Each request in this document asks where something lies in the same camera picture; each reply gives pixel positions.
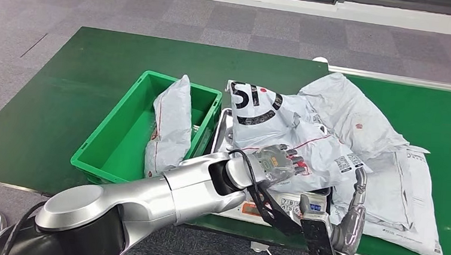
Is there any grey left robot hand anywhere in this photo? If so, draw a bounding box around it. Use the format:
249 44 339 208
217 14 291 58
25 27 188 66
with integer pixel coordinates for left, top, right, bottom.
251 141 309 188

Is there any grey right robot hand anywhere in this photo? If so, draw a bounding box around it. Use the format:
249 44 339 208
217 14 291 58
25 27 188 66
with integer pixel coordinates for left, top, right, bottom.
296 163 370 255

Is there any white courier parcel black logo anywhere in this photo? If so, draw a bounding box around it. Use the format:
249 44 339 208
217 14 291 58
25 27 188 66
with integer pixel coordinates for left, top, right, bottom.
219 80 379 200

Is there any flat grey parcel with labels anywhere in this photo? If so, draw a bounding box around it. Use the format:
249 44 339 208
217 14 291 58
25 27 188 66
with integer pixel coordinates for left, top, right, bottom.
326 140 451 255

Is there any crumpled grey parcel red spot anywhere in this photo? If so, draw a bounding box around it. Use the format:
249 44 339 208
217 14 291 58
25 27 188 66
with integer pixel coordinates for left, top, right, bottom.
294 70 415 165

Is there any narrow grey poly mailer parcel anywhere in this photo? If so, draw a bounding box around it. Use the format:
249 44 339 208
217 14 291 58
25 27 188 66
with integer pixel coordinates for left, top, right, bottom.
143 72 197 181

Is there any white electronic scale steel pan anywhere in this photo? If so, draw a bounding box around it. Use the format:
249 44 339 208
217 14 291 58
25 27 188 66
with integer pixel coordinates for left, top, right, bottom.
205 106 339 232

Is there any green plastic crate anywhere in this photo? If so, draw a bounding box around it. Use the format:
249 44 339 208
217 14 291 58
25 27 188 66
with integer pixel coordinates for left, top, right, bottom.
69 65 225 193

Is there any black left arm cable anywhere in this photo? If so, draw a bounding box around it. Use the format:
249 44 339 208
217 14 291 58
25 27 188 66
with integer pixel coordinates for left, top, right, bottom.
225 148 264 190

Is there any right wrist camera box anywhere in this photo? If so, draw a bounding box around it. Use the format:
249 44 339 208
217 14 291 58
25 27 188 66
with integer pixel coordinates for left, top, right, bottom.
299 211 342 255

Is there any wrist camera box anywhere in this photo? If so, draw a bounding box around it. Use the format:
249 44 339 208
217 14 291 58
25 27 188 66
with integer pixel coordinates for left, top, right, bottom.
243 183 306 239
299 211 342 255

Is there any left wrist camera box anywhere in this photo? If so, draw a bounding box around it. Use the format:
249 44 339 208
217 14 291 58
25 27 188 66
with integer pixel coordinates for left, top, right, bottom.
243 183 306 239

